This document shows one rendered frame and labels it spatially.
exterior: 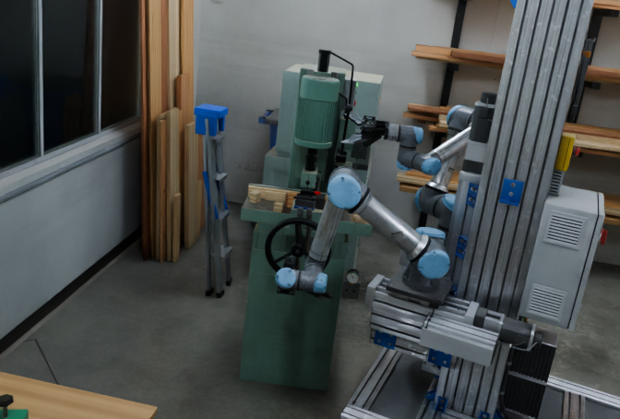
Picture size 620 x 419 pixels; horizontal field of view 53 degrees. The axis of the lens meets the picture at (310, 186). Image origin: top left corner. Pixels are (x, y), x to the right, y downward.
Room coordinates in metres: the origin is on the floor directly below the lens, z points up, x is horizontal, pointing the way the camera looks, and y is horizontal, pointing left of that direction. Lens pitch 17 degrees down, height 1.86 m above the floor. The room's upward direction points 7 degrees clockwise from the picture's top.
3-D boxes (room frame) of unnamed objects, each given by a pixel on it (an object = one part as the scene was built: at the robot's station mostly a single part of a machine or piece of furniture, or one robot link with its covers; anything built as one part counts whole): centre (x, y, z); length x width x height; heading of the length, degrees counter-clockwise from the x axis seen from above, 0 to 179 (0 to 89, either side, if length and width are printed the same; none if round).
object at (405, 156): (2.66, -0.42, 1.22); 0.11 x 0.08 x 0.11; 38
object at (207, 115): (3.58, 0.58, 0.58); 0.27 x 0.25 x 1.16; 82
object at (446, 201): (2.71, -0.67, 0.98); 0.13 x 0.12 x 0.14; 38
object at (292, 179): (3.09, 0.00, 1.16); 0.22 x 0.22 x 0.72; 89
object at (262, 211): (2.69, 0.00, 0.87); 0.61 x 0.30 x 0.06; 89
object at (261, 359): (2.92, 0.01, 0.36); 0.58 x 0.45 x 0.71; 179
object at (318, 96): (2.80, 0.01, 1.35); 0.18 x 0.18 x 0.31
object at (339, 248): (2.92, 0.01, 0.76); 0.57 x 0.45 x 0.09; 179
